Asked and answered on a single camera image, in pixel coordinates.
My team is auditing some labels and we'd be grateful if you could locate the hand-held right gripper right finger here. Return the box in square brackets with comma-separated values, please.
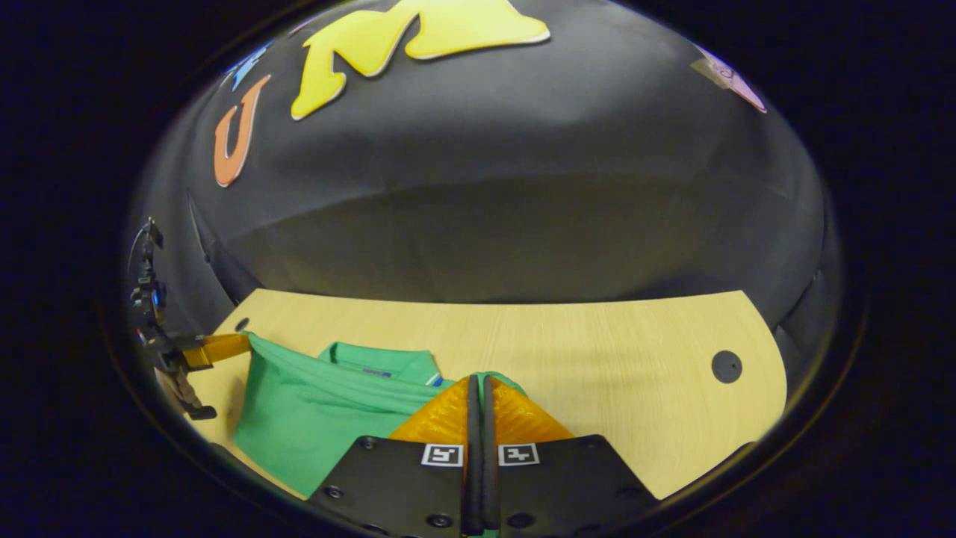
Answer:
[482, 375, 659, 538]

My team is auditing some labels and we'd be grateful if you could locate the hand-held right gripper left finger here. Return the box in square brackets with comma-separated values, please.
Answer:
[306, 375, 483, 538]

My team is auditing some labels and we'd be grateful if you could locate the black backdrop cloth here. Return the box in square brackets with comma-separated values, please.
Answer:
[127, 0, 841, 389]

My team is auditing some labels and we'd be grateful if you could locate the green T-shirt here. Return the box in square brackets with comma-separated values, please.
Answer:
[232, 333, 527, 501]

